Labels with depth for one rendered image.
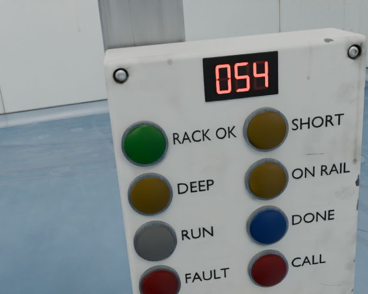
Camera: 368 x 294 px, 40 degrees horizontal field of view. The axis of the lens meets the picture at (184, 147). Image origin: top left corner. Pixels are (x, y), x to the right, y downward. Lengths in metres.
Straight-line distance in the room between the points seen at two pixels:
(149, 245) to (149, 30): 0.15
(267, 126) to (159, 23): 0.11
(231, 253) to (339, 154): 0.10
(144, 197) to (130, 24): 0.12
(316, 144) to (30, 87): 3.87
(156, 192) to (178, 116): 0.05
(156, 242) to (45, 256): 1.94
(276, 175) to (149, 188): 0.09
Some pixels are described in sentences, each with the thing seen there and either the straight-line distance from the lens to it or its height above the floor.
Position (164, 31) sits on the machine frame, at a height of 1.11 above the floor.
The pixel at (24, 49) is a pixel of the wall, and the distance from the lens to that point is 4.12.
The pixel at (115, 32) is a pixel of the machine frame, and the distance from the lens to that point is 0.37.
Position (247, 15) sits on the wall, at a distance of 4.44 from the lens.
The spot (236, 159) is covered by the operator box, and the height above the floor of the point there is 1.03.
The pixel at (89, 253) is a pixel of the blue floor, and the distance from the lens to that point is 2.24.
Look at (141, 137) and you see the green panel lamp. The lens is 0.32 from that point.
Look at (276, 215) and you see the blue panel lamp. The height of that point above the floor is 0.99.
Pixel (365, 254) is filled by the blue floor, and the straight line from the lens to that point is 2.17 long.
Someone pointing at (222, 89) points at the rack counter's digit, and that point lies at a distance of 0.32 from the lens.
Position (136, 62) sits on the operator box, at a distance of 0.31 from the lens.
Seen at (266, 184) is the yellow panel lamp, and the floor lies 1.01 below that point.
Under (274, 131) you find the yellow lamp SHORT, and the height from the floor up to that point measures 1.05.
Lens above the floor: 1.16
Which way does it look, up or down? 21 degrees down
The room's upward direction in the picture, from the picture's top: 4 degrees counter-clockwise
